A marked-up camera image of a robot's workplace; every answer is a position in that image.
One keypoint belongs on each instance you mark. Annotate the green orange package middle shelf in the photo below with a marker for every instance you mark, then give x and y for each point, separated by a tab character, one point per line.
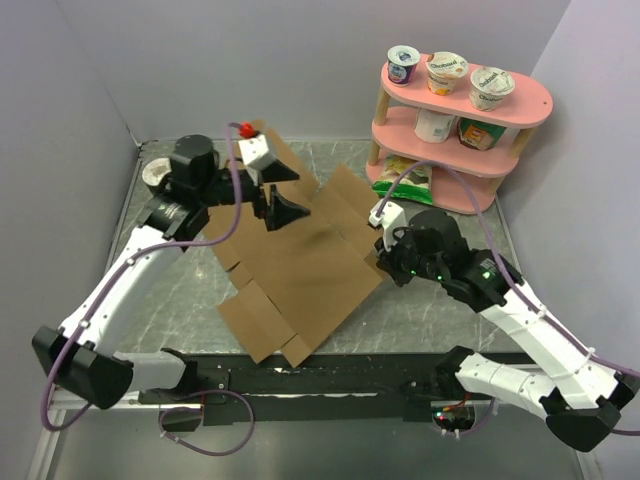
478	135

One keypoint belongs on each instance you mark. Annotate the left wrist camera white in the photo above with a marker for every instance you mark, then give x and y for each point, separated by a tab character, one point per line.
257	153

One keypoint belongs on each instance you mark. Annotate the white Chobani yogurt cup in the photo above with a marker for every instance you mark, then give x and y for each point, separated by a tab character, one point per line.
489	87

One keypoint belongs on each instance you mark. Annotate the black white can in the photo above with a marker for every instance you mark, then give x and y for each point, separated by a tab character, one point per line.
156	175

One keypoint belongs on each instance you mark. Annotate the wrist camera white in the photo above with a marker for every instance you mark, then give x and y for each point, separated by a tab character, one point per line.
387	216
257	153

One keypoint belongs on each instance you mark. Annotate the green chips bag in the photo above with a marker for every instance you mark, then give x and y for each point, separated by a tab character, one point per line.
416	186

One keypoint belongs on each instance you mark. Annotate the white cup middle shelf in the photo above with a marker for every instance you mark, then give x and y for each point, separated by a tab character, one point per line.
432	126

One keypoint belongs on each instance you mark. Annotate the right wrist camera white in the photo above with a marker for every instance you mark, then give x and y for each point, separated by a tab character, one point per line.
387	216

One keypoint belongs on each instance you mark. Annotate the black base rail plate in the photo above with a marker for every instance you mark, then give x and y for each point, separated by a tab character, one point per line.
403	386

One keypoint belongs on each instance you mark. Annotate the blue white yogurt cup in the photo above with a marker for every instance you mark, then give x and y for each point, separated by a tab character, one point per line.
402	62

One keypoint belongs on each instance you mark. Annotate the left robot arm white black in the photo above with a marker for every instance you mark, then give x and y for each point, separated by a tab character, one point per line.
81	354

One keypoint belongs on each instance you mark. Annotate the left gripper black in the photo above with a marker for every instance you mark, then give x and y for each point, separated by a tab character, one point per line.
280	210

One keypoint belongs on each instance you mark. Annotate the orange Chobani yogurt cup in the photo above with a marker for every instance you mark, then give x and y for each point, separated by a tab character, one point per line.
444	71

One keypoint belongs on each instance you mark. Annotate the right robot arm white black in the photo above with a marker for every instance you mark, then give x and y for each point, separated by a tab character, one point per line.
579	399

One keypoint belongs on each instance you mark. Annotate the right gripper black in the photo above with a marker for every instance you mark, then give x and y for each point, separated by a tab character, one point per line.
387	260

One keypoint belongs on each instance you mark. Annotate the pink three-tier shelf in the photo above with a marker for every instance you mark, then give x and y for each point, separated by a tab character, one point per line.
396	111

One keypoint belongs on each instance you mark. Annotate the brown cardboard box sheet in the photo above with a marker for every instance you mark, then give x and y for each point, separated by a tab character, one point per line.
296	285

